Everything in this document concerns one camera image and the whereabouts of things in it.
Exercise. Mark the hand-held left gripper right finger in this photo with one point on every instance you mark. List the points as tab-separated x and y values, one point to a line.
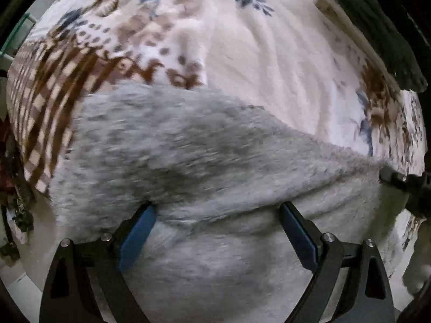
299	239

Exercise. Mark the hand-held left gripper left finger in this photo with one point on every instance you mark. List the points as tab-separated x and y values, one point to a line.
136	239

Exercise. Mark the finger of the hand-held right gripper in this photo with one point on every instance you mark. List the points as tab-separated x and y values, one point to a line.
407	183

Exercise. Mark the grey fluffy towel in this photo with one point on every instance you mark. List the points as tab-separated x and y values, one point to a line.
202	148

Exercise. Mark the dark green blanket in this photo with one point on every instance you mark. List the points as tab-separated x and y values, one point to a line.
373	20

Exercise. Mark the floral bed sheet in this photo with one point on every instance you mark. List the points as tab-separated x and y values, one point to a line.
269	57

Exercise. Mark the teal storage rack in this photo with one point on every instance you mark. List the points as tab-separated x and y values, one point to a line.
15	37

